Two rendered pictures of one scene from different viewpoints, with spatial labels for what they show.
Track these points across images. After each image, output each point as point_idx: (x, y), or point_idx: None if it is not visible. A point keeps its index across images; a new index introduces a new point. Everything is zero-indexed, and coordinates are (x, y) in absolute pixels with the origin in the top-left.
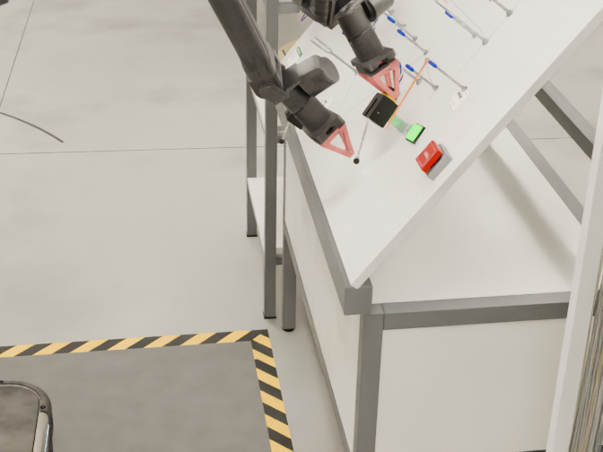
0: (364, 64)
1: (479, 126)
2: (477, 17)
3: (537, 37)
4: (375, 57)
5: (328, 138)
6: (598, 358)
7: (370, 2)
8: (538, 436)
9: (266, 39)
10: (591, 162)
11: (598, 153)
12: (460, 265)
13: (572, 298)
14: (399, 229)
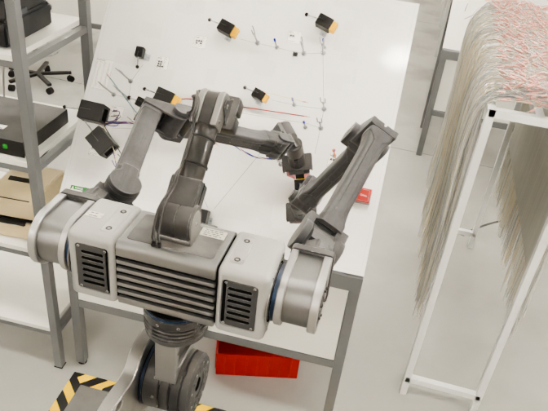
0: (305, 168)
1: (373, 169)
2: (293, 117)
3: (366, 115)
4: (306, 161)
5: None
6: (436, 234)
7: (295, 134)
8: None
9: (37, 192)
10: (474, 157)
11: (482, 152)
12: None
13: (458, 215)
14: (370, 236)
